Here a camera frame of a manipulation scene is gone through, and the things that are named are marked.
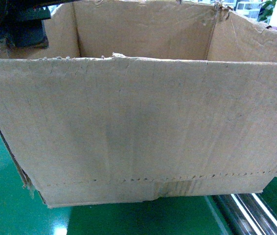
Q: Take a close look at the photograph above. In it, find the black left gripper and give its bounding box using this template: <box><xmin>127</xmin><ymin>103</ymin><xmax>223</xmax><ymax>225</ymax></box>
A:
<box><xmin>0</xmin><ymin>0</ymin><xmax>70</xmax><ymax>48</ymax></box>

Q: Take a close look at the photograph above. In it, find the brown cardboard box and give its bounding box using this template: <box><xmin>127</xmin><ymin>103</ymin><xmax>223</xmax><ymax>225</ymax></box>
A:
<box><xmin>0</xmin><ymin>0</ymin><xmax>277</xmax><ymax>208</ymax></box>

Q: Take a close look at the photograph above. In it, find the green potted plant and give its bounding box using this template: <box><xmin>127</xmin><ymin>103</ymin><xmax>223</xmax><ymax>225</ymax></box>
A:
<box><xmin>257</xmin><ymin>0</ymin><xmax>277</xmax><ymax>23</ymax></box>

